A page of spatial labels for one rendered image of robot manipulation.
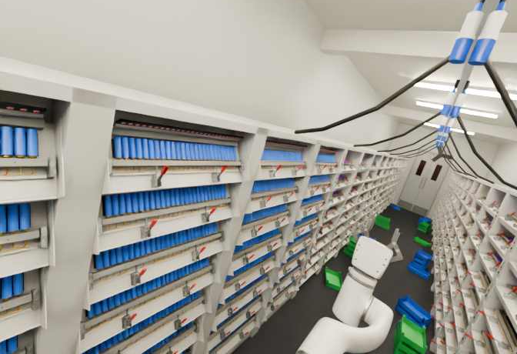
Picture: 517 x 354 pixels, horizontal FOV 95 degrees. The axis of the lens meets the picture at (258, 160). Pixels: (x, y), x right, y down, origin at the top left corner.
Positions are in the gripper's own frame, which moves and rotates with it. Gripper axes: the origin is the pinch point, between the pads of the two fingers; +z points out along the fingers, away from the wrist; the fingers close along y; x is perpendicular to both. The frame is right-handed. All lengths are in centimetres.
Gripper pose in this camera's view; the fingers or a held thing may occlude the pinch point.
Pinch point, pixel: (383, 227)
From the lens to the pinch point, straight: 88.8
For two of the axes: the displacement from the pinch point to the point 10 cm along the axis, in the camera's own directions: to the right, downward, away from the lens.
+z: 4.1, -9.1, 0.2
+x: -5.4, -2.6, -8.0
